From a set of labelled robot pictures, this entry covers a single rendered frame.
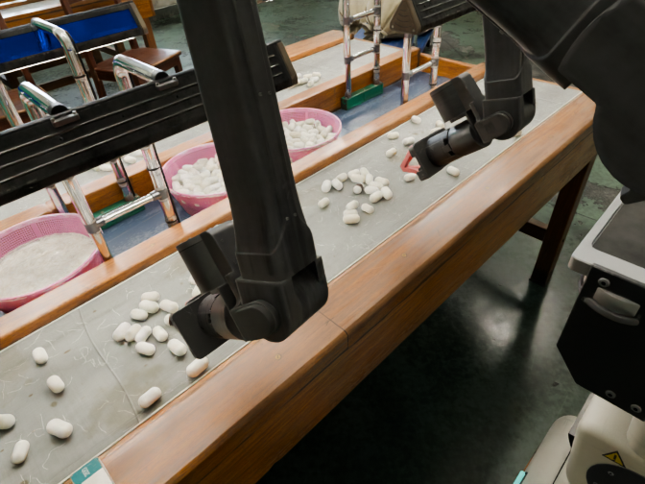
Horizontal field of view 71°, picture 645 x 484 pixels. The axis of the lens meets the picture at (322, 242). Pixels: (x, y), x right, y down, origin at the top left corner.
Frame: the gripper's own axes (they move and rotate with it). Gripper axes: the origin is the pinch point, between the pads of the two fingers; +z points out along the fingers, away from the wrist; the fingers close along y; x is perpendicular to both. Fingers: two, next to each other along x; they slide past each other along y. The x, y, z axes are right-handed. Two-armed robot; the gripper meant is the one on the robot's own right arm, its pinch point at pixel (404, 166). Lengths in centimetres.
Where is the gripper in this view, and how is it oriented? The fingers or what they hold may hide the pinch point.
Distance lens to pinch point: 94.5
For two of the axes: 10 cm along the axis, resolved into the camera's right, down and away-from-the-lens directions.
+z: -5.0, 1.7, 8.5
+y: -7.1, 4.8, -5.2
